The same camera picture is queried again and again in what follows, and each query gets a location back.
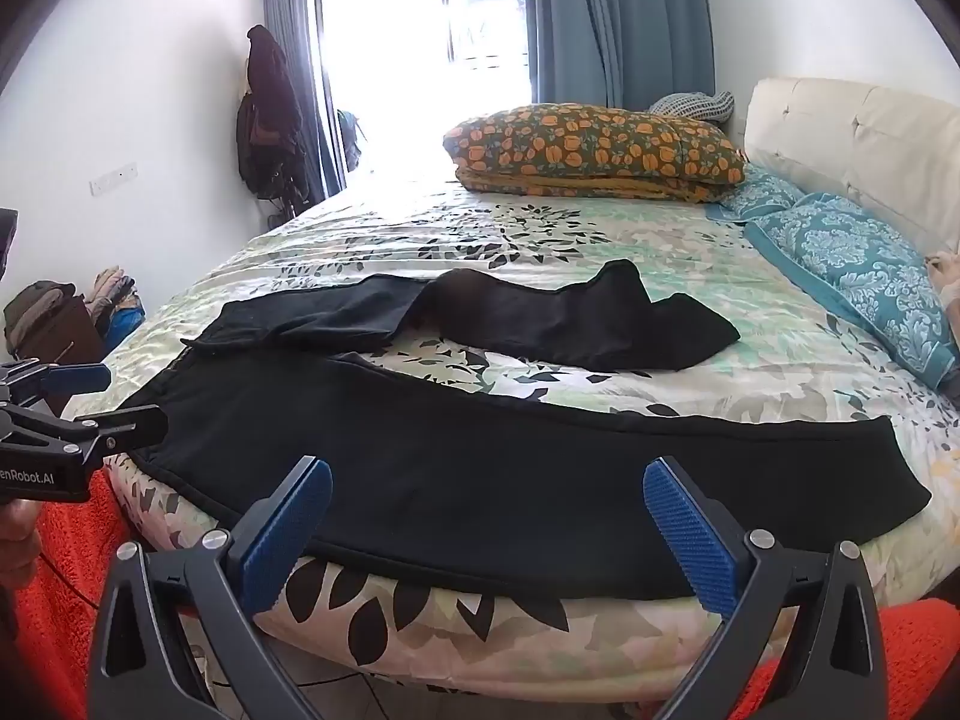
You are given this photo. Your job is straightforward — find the black pants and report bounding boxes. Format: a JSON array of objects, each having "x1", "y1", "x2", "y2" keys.
[{"x1": 133, "y1": 260, "x2": 929, "y2": 600}]

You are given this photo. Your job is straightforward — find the person's left hand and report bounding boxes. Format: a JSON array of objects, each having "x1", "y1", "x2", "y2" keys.
[{"x1": 0, "y1": 499, "x2": 43, "y2": 590}]

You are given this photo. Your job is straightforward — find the pile of folded clothes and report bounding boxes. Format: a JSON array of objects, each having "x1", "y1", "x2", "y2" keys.
[{"x1": 85, "y1": 265, "x2": 145, "y2": 355}]

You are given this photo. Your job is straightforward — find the floral bed cover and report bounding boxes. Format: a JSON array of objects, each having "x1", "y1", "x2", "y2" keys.
[{"x1": 62, "y1": 167, "x2": 960, "y2": 704}]

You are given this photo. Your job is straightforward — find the dark clothes on hanger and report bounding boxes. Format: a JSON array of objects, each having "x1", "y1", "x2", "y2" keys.
[{"x1": 236, "y1": 25, "x2": 313, "y2": 220}]

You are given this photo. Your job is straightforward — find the teal patterned pillow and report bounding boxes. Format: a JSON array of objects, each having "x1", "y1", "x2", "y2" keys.
[{"x1": 743, "y1": 193, "x2": 958, "y2": 390}]

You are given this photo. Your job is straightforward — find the beige cloth on bedside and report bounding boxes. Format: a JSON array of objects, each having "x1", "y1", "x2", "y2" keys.
[{"x1": 924, "y1": 252, "x2": 960, "y2": 309}]

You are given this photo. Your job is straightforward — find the cream padded headboard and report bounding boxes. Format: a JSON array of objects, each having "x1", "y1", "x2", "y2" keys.
[{"x1": 743, "y1": 78, "x2": 960, "y2": 255}]

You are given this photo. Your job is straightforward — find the orange floral folded quilt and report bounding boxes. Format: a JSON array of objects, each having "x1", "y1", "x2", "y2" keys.
[{"x1": 443, "y1": 103, "x2": 747, "y2": 203}]

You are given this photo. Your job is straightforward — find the checkered grey cushion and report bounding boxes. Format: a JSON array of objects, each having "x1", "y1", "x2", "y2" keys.
[{"x1": 649, "y1": 91, "x2": 736, "y2": 125}]

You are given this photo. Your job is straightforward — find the blue curtain right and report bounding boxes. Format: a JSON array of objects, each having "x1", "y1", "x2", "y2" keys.
[{"x1": 526, "y1": 0, "x2": 716, "y2": 110}]

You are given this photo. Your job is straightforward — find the white wall switch plate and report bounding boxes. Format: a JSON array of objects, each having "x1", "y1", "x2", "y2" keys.
[{"x1": 89, "y1": 163, "x2": 139, "y2": 197}]

